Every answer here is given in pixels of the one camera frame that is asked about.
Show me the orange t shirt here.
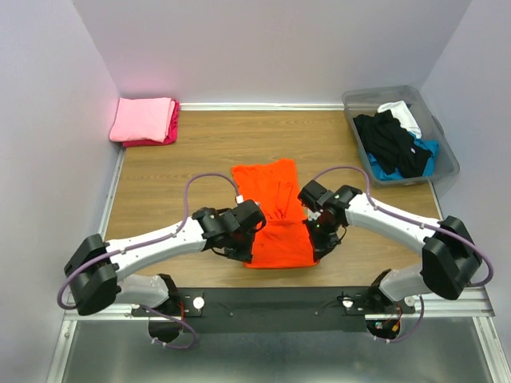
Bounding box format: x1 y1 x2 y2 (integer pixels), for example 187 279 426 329
232 159 317 269

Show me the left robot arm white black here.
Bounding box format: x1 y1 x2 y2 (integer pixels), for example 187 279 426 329
64 200 267 316

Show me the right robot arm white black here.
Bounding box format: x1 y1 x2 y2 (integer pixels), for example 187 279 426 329
298 180 482 313

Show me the blue shirt in bin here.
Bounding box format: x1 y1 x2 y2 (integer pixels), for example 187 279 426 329
367 135 440 181

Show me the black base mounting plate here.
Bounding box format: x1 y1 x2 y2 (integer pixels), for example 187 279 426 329
156 286 415 334

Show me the black shirt in bin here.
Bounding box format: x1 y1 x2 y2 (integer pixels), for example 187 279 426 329
354 111 431 179

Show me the clear plastic bin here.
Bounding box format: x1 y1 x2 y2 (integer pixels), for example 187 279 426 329
343 85 460 187

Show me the folded magenta shirt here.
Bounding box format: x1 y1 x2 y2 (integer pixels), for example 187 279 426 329
122 100 180 148

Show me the white shirt in bin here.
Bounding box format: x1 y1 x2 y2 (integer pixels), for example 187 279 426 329
377 101 422 139

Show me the folded light pink shirt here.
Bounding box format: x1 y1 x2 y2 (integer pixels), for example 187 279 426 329
109 97 176 143

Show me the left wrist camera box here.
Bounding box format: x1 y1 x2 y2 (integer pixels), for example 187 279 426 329
232 199 267 233

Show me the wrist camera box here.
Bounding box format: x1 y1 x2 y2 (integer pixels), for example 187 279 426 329
298 180 333 212
232 199 267 233

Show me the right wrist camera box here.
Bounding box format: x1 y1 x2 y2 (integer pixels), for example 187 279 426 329
298 180 333 212

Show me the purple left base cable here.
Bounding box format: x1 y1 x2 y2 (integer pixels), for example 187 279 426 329
139 305 200 351

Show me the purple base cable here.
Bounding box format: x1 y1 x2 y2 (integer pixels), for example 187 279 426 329
139 305 200 351
373 294 426 345

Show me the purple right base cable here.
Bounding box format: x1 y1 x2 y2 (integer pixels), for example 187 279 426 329
373 294 426 345

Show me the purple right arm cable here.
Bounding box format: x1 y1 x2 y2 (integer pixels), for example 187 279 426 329
311 165 494 288

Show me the aluminium front rail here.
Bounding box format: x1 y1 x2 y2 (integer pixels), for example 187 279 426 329
64 287 495 321

